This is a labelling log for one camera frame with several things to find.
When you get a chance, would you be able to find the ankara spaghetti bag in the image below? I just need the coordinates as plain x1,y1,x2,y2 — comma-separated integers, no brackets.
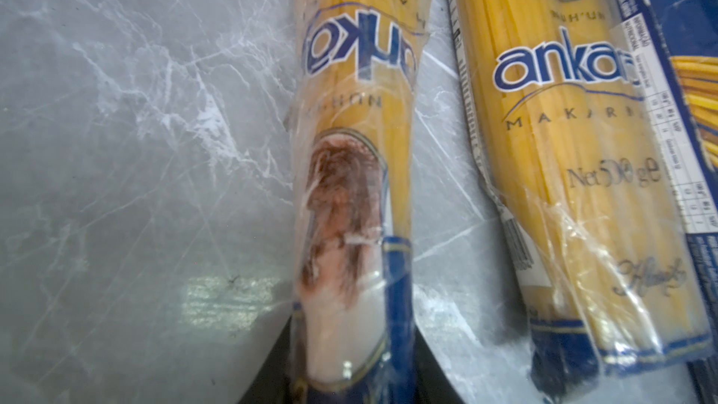
452,0,714,403
288,0,431,403

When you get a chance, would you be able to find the blue Barilla spaghetti box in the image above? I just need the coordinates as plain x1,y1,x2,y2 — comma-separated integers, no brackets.
633,0,718,404

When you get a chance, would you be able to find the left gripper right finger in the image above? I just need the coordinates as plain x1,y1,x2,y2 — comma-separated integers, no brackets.
413,328,464,404

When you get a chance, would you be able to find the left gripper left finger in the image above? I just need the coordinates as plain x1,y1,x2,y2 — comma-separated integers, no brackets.
237,317,292,404

